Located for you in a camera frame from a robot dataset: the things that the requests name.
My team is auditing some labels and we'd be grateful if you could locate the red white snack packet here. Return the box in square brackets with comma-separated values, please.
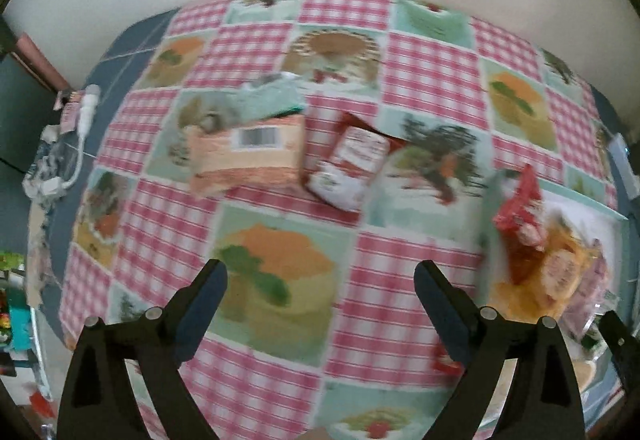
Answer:
[300, 112, 401, 213]

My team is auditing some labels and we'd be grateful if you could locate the checked printed picnic mat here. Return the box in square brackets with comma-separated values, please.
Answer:
[57, 0, 631, 440]

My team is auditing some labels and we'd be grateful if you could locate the white charger cable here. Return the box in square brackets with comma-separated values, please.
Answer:
[25, 84, 101, 201]

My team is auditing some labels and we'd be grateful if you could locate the orange snack bag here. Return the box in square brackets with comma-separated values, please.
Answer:
[490, 220, 591, 321]

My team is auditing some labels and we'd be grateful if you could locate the pale green snack packet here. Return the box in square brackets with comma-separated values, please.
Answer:
[237, 72, 307, 125]

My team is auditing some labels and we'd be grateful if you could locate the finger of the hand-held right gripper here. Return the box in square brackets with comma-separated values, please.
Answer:
[597, 310, 640, 396]

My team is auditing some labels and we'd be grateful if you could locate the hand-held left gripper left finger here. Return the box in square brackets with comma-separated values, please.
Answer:
[57, 259, 228, 440]

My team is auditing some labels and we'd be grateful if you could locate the orange barcode snack packet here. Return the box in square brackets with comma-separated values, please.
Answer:
[186, 115, 307, 195]

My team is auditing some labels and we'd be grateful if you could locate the white power strip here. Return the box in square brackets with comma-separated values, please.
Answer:
[607, 132, 636, 185]

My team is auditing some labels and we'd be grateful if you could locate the green white snack packet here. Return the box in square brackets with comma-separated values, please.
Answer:
[582, 290, 618, 351]

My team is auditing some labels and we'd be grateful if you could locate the pink snack bag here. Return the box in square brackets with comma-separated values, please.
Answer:
[575, 240, 613, 321]

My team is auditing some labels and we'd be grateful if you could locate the red snack bag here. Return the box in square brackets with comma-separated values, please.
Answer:
[492, 164, 548, 251]

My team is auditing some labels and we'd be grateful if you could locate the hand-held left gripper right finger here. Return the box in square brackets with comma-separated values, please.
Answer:
[414, 260, 586, 440]

